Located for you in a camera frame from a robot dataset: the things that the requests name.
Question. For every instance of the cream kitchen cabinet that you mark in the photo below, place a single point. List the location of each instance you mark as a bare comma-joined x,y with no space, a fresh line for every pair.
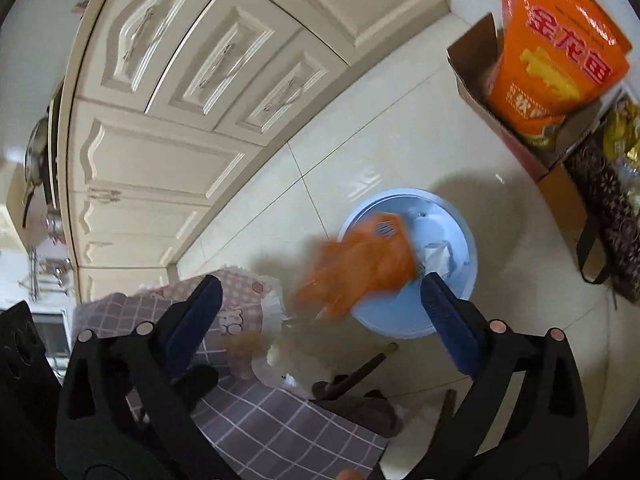
165,160

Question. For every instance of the blue plastic bin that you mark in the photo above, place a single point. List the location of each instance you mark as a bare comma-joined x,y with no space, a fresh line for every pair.
450,220

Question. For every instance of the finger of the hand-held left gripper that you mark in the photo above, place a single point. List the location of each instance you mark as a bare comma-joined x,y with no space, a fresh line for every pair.
197,387

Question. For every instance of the steel frying pan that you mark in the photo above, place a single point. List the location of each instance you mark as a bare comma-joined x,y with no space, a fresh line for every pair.
35,155

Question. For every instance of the grey checked tablecloth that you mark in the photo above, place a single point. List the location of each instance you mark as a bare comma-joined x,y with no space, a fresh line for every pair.
280,425

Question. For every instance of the cardboard box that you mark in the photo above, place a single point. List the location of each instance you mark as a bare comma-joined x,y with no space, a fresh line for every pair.
475,75

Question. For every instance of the orange plastic wrapper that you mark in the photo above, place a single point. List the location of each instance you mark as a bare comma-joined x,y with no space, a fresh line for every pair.
360,265

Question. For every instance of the black gas stove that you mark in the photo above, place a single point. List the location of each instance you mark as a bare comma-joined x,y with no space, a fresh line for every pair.
52,180

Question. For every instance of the orange printed bag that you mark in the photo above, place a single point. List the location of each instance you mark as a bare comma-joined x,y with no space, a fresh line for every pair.
550,60

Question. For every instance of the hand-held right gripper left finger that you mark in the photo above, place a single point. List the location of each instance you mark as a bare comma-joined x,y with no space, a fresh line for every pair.
192,330

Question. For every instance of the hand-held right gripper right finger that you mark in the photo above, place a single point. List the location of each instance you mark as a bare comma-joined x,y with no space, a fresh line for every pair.
450,320

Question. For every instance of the large cream cabinet drawer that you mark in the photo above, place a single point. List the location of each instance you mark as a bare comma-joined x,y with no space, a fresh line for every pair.
145,30

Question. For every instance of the black patterned bag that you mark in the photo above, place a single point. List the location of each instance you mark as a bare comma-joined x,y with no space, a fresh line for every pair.
600,195

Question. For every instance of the metal dish rack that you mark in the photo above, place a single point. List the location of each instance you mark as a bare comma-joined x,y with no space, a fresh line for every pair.
50,272

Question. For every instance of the white crumpled tissue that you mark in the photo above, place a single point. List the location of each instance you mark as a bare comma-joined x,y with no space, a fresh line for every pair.
439,257

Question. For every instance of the gold snack packet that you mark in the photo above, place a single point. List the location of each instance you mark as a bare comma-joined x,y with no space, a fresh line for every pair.
622,140

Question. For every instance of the glass jar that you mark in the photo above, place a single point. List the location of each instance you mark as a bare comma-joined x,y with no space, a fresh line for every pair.
56,226

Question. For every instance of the dark wooden stool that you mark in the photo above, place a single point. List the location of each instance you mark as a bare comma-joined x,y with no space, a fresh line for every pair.
360,410

